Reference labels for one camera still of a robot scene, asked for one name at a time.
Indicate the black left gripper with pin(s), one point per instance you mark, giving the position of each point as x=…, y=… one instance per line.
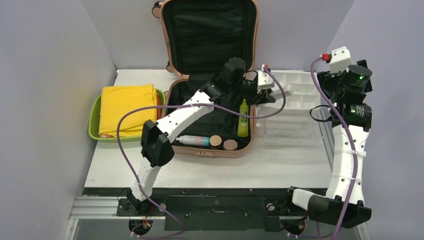
x=260, y=98

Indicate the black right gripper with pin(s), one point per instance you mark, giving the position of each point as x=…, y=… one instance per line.
x=325, y=81

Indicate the white plastic drawer organizer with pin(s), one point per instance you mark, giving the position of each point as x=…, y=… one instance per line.
x=293, y=126

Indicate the white spray bottle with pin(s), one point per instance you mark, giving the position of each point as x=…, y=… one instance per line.
x=191, y=140

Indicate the pink hard-shell suitcase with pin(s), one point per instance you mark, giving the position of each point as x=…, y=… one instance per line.
x=201, y=36

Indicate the red snack bag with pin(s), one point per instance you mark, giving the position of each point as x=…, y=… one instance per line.
x=159, y=109

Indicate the yellow box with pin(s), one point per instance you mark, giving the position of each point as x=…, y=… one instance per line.
x=116, y=101

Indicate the green plastic tray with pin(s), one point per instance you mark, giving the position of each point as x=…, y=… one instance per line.
x=94, y=119

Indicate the white toothpaste box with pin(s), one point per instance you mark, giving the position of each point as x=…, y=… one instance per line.
x=286, y=91

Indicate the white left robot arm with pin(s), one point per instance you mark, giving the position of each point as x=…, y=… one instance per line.
x=157, y=137

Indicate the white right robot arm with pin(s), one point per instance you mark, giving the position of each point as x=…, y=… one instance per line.
x=343, y=204

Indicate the small green bottle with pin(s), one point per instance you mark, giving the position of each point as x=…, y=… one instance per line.
x=243, y=122

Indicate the octagonal pink jar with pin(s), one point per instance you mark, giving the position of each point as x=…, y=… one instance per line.
x=230, y=145

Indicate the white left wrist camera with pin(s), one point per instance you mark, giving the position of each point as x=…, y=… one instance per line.
x=264, y=79

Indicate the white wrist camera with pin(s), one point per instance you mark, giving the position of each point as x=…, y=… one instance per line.
x=264, y=79
x=338, y=59

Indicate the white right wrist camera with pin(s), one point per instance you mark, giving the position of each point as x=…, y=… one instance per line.
x=338, y=59

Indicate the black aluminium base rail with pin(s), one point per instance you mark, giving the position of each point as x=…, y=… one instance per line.
x=206, y=209

